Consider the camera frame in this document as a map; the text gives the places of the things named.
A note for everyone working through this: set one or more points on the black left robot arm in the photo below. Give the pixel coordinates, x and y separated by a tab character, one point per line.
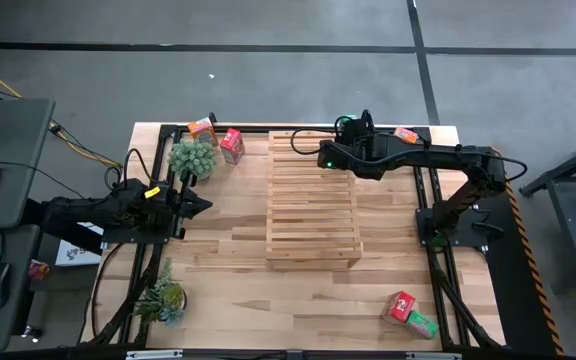
93	212

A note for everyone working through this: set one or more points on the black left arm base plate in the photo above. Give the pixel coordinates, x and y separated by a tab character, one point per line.
138	239

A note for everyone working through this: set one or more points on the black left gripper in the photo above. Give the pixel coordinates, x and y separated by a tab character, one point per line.
175	210

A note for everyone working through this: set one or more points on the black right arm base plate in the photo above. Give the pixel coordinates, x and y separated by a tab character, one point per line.
424	227

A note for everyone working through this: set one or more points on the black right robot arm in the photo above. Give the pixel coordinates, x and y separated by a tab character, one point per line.
428	155

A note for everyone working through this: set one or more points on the red cereal box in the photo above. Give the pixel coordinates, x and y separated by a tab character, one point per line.
232	145
398	306

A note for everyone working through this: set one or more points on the small pink item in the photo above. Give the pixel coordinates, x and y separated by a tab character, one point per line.
38	270

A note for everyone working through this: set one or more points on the orange cereal box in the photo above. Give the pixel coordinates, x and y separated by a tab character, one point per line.
202	131
406	135

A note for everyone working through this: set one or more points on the wooden slatted shelf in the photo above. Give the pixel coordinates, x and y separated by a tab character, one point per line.
313	220

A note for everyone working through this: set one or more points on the round pale green succulent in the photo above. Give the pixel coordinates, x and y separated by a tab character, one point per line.
192	159

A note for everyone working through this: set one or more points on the white printed carton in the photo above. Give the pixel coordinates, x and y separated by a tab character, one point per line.
75	252

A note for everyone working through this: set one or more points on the black frame mount post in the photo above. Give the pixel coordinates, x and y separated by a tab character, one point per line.
367	120
211	119

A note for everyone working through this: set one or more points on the spiky green succulent plant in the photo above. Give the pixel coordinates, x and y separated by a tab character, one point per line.
163	300

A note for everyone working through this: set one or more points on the black aluminium table frame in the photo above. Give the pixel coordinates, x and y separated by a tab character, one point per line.
243	129

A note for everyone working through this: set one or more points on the black mat hazard stripe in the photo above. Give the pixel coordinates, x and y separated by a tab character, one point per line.
508	280

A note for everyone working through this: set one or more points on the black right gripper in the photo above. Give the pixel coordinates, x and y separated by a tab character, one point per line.
354	134

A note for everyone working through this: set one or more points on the black metal stand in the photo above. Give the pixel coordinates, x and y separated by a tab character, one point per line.
570	225

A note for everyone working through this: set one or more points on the yellow gripper tag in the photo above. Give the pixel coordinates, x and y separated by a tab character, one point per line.
152	192

